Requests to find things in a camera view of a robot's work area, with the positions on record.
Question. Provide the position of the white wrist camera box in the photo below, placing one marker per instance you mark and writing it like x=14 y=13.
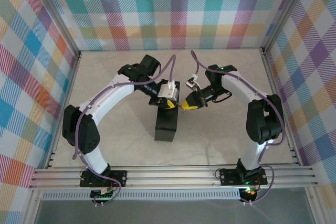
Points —
x=168 y=93
x=189 y=83

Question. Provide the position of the aluminium side rail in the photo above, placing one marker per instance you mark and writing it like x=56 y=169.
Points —
x=273 y=82
x=72 y=82

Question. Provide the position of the aluminium frame rail with slots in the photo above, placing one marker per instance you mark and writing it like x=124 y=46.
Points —
x=170 y=178

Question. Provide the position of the silver key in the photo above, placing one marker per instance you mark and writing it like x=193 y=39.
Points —
x=182 y=107

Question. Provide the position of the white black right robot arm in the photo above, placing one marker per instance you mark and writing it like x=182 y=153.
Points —
x=244 y=85

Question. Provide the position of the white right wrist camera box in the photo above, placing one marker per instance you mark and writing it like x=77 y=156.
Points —
x=189 y=83

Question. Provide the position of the aluminium frame post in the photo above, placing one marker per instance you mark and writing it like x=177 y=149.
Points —
x=55 y=11
x=285 y=11

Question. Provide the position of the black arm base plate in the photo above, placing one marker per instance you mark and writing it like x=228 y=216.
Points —
x=120 y=178
x=228 y=176

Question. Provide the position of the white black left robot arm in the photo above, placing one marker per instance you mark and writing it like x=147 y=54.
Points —
x=110 y=95

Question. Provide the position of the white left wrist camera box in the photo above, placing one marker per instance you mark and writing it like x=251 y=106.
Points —
x=168 y=93

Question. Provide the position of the small control circuit board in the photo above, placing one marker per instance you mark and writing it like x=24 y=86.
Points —
x=249 y=192
x=102 y=195

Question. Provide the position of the black box starry night print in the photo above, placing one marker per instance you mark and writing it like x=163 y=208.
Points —
x=166 y=121

